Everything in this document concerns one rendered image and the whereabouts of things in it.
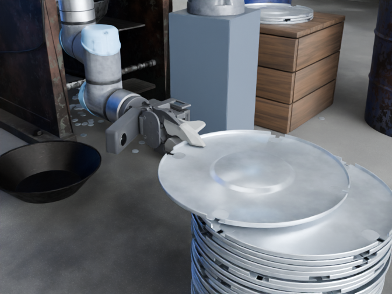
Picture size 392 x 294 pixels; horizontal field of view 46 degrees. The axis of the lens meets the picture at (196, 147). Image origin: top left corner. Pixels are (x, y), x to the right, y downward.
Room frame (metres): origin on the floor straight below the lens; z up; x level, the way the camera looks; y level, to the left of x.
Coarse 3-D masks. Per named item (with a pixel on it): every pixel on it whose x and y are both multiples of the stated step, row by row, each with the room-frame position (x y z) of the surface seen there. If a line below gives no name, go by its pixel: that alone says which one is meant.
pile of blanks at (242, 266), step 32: (192, 224) 0.55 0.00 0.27; (192, 256) 0.56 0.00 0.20; (224, 256) 0.47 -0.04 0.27; (256, 256) 0.44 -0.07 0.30; (352, 256) 0.43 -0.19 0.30; (384, 256) 0.48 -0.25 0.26; (192, 288) 0.56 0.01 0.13; (224, 288) 0.47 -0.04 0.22; (256, 288) 0.44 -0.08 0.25; (288, 288) 0.43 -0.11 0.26; (320, 288) 0.43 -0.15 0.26; (352, 288) 0.44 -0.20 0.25
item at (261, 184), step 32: (160, 160) 0.65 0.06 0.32; (192, 160) 0.66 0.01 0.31; (224, 160) 0.65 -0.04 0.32; (256, 160) 0.65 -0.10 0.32; (288, 160) 0.66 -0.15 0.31; (320, 160) 0.66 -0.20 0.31; (192, 192) 0.56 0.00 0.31; (224, 192) 0.56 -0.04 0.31; (256, 192) 0.56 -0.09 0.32; (288, 192) 0.56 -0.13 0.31; (320, 192) 0.56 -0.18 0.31; (256, 224) 0.48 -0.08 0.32; (288, 224) 0.48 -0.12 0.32
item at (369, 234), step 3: (363, 231) 0.48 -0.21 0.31; (366, 231) 0.48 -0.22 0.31; (369, 231) 0.48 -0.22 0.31; (372, 231) 0.48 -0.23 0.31; (363, 234) 0.47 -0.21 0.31; (366, 234) 0.47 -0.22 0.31; (369, 234) 0.47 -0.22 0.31; (372, 234) 0.47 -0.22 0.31; (375, 234) 0.47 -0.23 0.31; (378, 234) 0.47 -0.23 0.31; (366, 237) 0.47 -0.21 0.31; (369, 237) 0.47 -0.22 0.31; (372, 237) 0.47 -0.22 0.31; (375, 237) 0.47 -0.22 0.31; (378, 237) 0.47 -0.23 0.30
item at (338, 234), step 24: (360, 168) 0.64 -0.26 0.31; (360, 192) 0.57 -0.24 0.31; (384, 192) 0.57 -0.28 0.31; (336, 216) 0.51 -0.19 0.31; (360, 216) 0.51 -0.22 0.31; (384, 216) 0.51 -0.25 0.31; (240, 240) 0.45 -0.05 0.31; (264, 240) 0.46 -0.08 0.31; (288, 240) 0.46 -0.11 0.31; (312, 240) 0.46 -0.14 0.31; (336, 240) 0.46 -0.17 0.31; (360, 240) 0.46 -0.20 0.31
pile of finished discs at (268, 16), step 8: (256, 8) 1.77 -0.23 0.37; (264, 8) 1.74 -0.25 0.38; (272, 8) 1.74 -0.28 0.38; (280, 8) 1.74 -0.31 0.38; (288, 8) 1.77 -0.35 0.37; (296, 8) 1.77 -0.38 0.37; (304, 8) 1.77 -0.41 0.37; (264, 16) 1.58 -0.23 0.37; (272, 16) 1.61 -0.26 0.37; (280, 16) 1.61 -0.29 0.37; (288, 16) 1.58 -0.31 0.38; (296, 16) 1.59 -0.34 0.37; (304, 16) 1.61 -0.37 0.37; (312, 16) 1.70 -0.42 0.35
